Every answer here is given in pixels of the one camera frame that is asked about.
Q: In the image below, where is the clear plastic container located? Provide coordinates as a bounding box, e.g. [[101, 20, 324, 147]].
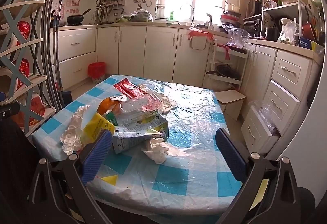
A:
[[119, 93, 162, 116]]

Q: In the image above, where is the black pan on rack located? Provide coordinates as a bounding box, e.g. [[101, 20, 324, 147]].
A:
[[206, 65, 241, 80]]

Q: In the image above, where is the red snack wrapper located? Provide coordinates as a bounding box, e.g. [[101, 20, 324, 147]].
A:
[[114, 78, 147, 99]]

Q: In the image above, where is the red floor trash bin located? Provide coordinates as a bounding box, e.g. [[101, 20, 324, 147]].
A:
[[87, 62, 106, 84]]

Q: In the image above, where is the white crumpled tissue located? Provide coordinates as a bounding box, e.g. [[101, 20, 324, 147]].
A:
[[142, 138, 189, 164]]

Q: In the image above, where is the blue checkered plastic tablecloth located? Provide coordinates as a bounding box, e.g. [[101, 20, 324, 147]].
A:
[[32, 74, 243, 216]]

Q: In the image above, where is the white slatted shelf rack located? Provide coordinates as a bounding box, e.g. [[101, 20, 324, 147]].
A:
[[1, 0, 55, 137]]

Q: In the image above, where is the clear plastic bag on counter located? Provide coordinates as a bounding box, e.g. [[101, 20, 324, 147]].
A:
[[224, 24, 249, 48]]

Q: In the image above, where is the orange peel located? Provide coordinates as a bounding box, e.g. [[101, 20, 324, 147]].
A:
[[97, 97, 120, 115]]

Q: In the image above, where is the white tiered storage rack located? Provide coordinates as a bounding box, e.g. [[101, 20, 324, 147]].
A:
[[202, 39, 249, 91]]

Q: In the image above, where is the small white wooden stool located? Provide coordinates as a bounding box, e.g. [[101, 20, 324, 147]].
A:
[[215, 90, 246, 121]]

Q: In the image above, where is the black frying pan on stove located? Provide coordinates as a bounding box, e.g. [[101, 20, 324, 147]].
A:
[[67, 9, 91, 25]]

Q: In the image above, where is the yellow snack wrapper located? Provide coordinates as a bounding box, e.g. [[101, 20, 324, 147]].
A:
[[81, 113, 115, 145]]

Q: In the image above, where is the white crumpled plastic bag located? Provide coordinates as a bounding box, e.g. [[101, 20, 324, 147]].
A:
[[60, 105, 90, 156]]

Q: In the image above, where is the open bottom drawer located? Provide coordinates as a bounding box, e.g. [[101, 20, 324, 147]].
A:
[[241, 106, 280, 154]]

